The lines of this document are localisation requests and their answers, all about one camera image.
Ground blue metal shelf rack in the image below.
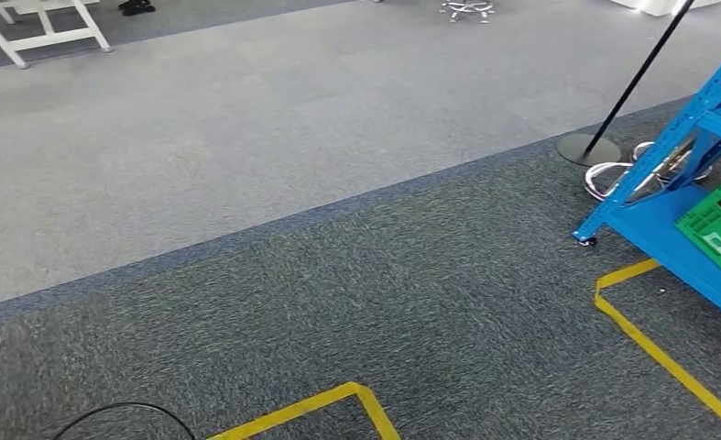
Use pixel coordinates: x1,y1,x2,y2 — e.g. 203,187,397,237
572,36,721,329

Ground chrome chair base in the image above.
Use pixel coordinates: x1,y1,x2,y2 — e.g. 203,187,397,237
439,0,496,24

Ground thin black pole stand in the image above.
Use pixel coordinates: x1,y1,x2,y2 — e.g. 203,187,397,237
555,0,698,168

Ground person's black shoes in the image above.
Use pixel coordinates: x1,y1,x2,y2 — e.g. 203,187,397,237
118,0,156,17

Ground green plastic crate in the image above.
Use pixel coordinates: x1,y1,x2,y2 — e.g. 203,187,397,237
675,165,721,292

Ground white lit plinth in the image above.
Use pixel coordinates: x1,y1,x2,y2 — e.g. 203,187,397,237
608,0,721,17

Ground chrome stanchion post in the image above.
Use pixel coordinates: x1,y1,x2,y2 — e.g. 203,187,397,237
584,151,695,203

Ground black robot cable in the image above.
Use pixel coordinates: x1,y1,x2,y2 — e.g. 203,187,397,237
50,401,197,440

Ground white frame table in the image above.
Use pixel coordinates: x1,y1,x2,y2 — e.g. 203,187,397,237
0,0,114,70

